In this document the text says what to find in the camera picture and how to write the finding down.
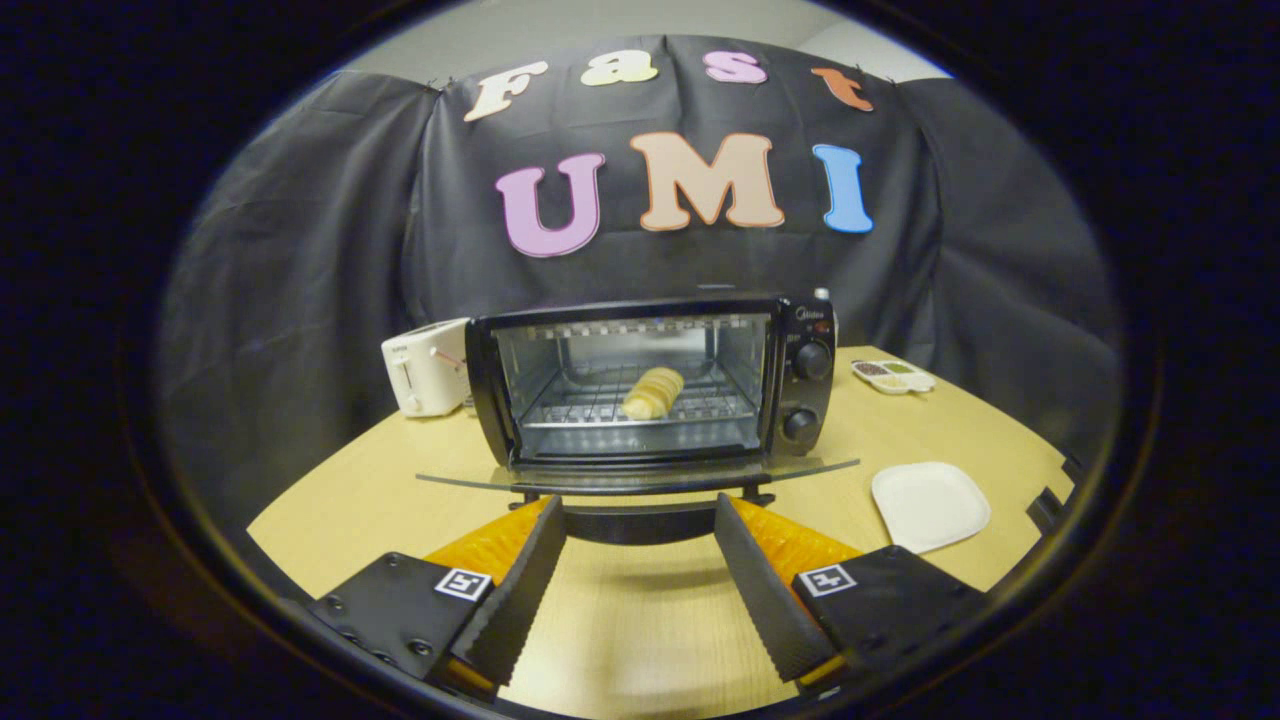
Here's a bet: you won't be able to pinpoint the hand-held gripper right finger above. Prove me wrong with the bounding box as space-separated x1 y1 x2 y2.
713 492 993 693

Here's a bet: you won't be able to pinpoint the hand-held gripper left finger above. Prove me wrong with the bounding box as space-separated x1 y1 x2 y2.
305 495 568 698

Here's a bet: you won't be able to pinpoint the black toaster oven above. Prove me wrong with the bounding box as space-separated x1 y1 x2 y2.
416 290 862 547

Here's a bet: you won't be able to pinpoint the pale ridged bread roll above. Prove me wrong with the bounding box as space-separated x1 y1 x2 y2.
621 366 687 422

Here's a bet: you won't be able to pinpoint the white pop-up toaster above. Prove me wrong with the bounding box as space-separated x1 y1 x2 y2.
381 318 472 419

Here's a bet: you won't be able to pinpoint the white square plate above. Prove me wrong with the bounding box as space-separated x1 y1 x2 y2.
871 461 993 556

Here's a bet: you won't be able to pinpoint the white divided condiment dish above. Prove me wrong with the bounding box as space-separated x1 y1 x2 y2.
851 359 938 396

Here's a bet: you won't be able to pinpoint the black table edge brackets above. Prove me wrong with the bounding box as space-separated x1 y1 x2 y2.
1026 455 1087 533

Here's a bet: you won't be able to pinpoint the black backdrop cloth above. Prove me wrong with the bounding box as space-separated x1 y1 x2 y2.
160 35 1123 523

